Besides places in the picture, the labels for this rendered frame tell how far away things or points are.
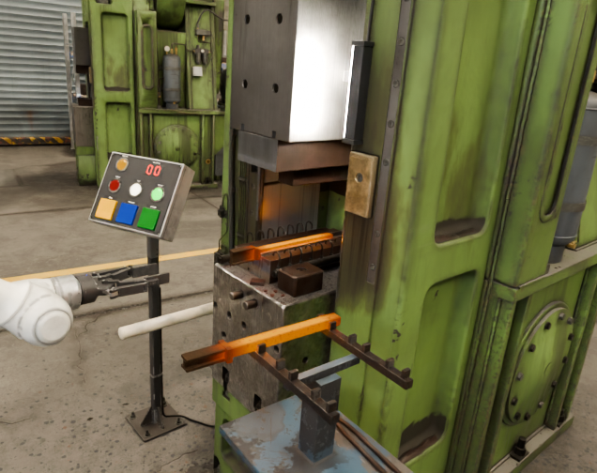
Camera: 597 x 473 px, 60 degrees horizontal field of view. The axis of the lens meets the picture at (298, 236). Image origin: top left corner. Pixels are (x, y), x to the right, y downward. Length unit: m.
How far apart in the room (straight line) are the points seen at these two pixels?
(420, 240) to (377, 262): 0.14
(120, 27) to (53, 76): 3.20
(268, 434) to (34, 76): 8.35
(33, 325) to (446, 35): 1.10
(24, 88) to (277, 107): 7.96
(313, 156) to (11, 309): 0.92
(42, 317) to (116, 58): 5.31
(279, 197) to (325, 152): 0.34
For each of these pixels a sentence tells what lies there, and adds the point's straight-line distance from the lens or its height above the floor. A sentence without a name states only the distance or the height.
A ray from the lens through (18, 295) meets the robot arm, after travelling 1.19.
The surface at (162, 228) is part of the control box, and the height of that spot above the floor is 0.99.
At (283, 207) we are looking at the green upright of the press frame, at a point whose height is 1.06.
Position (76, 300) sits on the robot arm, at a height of 0.99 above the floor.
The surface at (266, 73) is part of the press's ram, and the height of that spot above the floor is 1.54.
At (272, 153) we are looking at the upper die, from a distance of 1.52.
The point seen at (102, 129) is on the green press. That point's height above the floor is 0.70.
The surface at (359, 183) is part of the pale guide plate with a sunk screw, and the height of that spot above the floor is 1.28.
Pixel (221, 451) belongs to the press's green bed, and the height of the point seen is 0.17.
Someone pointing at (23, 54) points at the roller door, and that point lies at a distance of 9.26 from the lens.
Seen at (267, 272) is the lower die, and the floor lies 0.95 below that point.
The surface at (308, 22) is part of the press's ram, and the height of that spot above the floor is 1.68.
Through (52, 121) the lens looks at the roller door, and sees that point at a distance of 9.38.
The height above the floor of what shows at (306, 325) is 0.98.
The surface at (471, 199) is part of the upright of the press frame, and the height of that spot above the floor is 1.22.
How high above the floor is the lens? 1.58
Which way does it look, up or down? 19 degrees down
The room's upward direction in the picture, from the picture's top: 4 degrees clockwise
